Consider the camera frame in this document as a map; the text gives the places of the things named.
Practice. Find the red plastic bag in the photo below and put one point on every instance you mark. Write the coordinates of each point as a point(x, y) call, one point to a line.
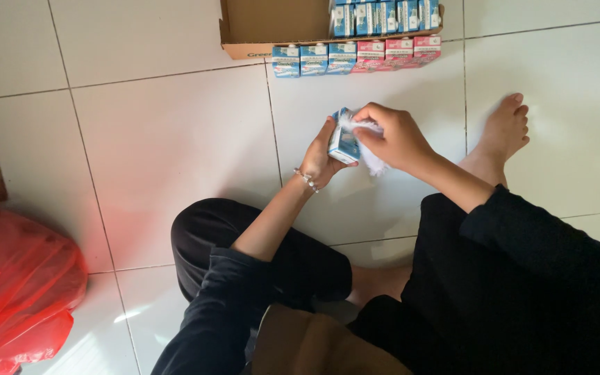
point(16, 289)

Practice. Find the person's right hand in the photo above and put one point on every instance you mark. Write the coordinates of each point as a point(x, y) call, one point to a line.
point(401, 140)

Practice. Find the person's foot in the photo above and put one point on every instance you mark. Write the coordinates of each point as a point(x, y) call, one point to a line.
point(500, 135)
point(378, 284)

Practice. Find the batch of blue cartons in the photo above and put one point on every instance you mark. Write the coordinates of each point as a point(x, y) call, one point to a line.
point(383, 18)

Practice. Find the person's black clothing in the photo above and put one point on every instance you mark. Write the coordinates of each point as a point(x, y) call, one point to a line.
point(513, 291)

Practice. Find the pink milk carton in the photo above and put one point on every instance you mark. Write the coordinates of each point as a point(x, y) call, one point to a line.
point(398, 53)
point(368, 57)
point(427, 51)

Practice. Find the person's left hand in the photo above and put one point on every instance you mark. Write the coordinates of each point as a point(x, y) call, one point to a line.
point(314, 161)

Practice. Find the brown cloth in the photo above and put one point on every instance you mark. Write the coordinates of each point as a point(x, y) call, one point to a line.
point(321, 343)

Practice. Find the person's right foot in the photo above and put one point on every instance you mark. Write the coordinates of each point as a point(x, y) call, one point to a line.
point(500, 135)

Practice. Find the brown cardboard box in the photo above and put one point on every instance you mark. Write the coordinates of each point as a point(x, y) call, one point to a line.
point(274, 23)

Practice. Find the blue milk carton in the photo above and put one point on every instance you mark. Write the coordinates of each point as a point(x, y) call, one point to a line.
point(340, 59)
point(286, 63)
point(344, 146)
point(313, 61)

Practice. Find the white tissue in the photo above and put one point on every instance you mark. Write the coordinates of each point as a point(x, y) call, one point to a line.
point(374, 160)

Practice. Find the person's left foot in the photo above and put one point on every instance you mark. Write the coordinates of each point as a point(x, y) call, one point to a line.
point(378, 284)

